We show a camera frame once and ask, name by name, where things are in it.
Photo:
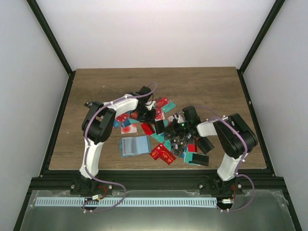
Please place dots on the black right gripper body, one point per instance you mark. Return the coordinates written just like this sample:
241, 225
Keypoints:
181, 129

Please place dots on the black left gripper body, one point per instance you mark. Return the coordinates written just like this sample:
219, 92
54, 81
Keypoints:
144, 116

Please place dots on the blue leather card holder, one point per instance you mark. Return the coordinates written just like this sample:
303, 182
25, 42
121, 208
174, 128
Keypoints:
132, 146

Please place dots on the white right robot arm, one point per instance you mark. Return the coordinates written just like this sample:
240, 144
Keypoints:
236, 138

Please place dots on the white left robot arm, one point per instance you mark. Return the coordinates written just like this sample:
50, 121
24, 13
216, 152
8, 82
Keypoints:
98, 125

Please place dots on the glossy red card back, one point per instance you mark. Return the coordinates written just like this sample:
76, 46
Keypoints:
148, 129

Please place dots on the red vip card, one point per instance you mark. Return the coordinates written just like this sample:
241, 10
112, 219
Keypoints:
162, 101
161, 152

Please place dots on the white red circle card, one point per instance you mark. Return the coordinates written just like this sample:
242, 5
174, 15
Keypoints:
129, 129

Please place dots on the teal VIP card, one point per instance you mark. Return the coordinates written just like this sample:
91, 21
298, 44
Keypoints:
168, 107

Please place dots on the teal card with stripe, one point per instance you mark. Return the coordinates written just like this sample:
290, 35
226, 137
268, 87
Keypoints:
196, 159

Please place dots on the red VIP card centre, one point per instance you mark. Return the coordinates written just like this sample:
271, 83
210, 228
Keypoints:
161, 152

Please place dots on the small black card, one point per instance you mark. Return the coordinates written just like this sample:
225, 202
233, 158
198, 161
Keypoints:
87, 104

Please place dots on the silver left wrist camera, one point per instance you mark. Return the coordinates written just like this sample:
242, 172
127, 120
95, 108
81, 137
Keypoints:
151, 105

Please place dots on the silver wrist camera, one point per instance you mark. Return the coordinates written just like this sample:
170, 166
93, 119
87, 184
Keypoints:
151, 105
179, 118

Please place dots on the black aluminium frame rail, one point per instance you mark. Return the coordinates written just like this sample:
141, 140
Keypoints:
153, 179

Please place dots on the light blue slotted rail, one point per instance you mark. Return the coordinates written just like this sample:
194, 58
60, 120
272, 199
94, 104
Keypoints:
128, 202

